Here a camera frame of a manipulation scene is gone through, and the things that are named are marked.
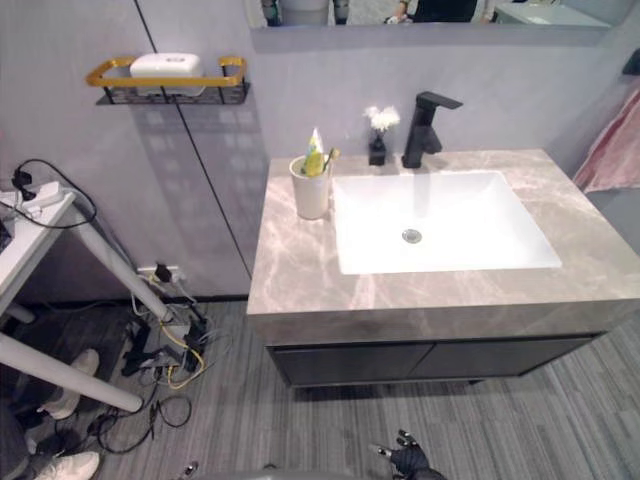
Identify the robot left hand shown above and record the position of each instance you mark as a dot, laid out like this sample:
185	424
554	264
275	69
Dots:
189	470

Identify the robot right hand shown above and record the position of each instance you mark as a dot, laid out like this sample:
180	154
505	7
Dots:
411	462

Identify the grey robot body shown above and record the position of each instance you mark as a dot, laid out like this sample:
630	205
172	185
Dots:
275	474

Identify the marble top vanity cabinet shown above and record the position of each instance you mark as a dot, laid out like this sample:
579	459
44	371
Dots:
350	362

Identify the person's white shoe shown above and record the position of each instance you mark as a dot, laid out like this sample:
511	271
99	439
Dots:
70	466
84	362
61	402

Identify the person's leg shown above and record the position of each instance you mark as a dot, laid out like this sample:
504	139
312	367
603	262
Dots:
11	440

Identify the metal sink drain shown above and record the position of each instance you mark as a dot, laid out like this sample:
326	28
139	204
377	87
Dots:
411	235

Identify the white sink basin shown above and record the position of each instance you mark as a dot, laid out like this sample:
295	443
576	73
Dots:
465	235

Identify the white table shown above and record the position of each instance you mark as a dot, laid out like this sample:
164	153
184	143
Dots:
30	240

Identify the white toothbrush cup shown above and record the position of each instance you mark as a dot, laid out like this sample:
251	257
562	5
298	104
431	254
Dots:
311	197

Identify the white power strip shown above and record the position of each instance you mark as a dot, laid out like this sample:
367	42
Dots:
47	192

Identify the black diffuser bottle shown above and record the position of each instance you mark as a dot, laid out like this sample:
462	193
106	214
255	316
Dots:
377	150

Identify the yellow green toothpaste tube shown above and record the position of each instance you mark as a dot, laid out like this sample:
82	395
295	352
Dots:
314	152

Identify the black sink faucet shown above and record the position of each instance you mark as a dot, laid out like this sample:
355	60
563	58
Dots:
421	137

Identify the pink towel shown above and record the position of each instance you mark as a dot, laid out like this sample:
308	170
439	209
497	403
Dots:
612	150

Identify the white soap box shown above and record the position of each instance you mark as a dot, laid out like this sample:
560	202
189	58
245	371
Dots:
166	66

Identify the white wall outlet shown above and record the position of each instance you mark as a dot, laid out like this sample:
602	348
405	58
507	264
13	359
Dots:
172	274

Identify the black wall shelf yellow rail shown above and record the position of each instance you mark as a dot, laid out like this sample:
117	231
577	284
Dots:
227	75

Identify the wall mirror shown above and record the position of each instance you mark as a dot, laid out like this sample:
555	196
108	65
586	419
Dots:
450	12

